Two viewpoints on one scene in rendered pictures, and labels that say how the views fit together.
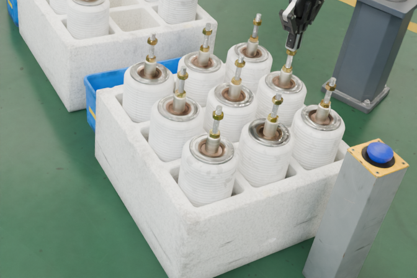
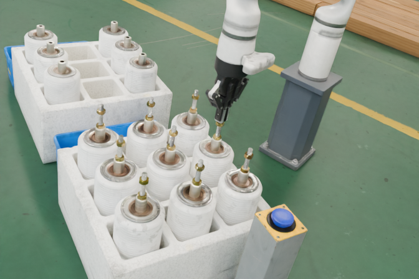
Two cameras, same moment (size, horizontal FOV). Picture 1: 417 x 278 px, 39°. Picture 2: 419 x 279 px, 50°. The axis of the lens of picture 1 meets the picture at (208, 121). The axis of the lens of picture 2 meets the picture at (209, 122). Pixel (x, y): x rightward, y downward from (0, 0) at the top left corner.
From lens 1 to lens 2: 0.17 m
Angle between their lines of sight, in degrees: 4
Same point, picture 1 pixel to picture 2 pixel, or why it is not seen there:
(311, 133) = (231, 195)
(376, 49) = (301, 119)
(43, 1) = (28, 71)
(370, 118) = (297, 175)
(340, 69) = (274, 134)
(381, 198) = (284, 258)
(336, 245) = not seen: outside the picture
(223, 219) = (148, 271)
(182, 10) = (143, 82)
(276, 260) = not seen: outside the picture
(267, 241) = not seen: outside the picture
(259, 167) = (184, 224)
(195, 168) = (123, 226)
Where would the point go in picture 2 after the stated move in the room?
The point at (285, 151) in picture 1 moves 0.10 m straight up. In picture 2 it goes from (206, 210) to (214, 172)
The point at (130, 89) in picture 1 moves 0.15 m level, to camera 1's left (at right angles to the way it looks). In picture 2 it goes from (81, 151) to (15, 137)
